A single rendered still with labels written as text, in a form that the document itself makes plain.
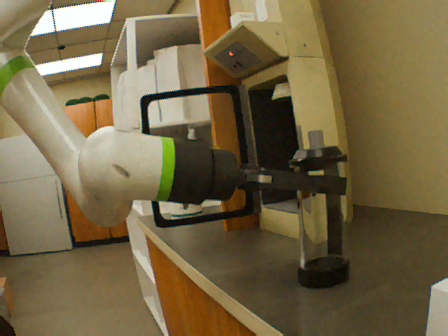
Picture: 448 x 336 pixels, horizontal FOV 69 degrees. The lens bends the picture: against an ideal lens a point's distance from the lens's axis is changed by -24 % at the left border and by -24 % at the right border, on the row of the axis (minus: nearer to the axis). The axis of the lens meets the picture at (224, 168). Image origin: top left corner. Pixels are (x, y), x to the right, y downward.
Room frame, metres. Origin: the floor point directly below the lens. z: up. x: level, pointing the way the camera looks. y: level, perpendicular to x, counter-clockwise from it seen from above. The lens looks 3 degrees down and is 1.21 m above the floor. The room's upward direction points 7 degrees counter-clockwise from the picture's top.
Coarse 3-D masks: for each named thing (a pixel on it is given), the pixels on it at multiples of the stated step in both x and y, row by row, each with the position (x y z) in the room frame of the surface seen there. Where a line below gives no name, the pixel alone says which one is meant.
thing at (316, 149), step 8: (312, 136) 0.67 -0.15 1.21; (320, 136) 0.67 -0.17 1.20; (312, 144) 0.67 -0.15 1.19; (320, 144) 0.67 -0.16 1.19; (296, 152) 0.68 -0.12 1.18; (304, 152) 0.66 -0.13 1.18; (312, 152) 0.65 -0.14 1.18; (320, 152) 0.64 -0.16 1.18; (328, 152) 0.64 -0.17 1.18; (336, 152) 0.65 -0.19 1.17
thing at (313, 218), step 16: (288, 160) 0.68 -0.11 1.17; (304, 160) 0.64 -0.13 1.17; (304, 192) 0.66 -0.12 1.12; (304, 208) 0.66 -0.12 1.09; (320, 208) 0.64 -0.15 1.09; (336, 208) 0.64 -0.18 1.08; (304, 224) 0.66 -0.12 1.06; (320, 224) 0.64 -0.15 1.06; (336, 224) 0.64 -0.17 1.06; (304, 240) 0.66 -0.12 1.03; (320, 240) 0.64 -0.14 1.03; (336, 240) 0.64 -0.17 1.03; (304, 256) 0.66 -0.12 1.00; (320, 256) 0.64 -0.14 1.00; (336, 256) 0.64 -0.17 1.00
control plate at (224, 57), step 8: (232, 48) 1.07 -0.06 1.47; (240, 48) 1.05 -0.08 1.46; (216, 56) 1.18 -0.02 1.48; (224, 56) 1.15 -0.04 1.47; (232, 56) 1.12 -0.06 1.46; (240, 56) 1.09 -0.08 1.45; (248, 56) 1.06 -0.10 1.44; (224, 64) 1.20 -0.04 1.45; (232, 64) 1.17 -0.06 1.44; (248, 64) 1.10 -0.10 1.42; (232, 72) 1.22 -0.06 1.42
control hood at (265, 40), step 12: (240, 24) 0.94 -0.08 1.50; (252, 24) 0.93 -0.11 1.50; (264, 24) 0.94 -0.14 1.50; (276, 24) 0.96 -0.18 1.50; (228, 36) 1.03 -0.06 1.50; (240, 36) 0.99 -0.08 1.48; (252, 36) 0.95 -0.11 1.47; (264, 36) 0.94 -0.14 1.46; (276, 36) 0.95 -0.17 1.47; (216, 48) 1.14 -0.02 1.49; (252, 48) 1.01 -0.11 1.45; (264, 48) 0.97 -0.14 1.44; (276, 48) 0.95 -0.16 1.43; (216, 60) 1.21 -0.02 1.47; (264, 60) 1.03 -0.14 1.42; (276, 60) 1.01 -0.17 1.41; (228, 72) 1.24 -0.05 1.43; (240, 72) 1.19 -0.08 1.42; (252, 72) 1.17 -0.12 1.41
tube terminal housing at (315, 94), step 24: (240, 0) 1.18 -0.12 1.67; (264, 0) 1.03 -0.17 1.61; (288, 0) 0.98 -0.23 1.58; (312, 0) 1.05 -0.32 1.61; (288, 24) 0.97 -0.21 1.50; (312, 24) 1.00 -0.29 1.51; (288, 48) 0.96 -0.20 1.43; (312, 48) 0.99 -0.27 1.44; (264, 72) 1.11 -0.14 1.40; (288, 72) 0.98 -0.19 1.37; (312, 72) 0.98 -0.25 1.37; (312, 96) 0.98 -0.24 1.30; (336, 96) 1.09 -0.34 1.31; (312, 120) 0.97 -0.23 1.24; (336, 120) 1.02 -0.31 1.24; (336, 144) 1.00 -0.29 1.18; (264, 216) 1.22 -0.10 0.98; (288, 216) 1.08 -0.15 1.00
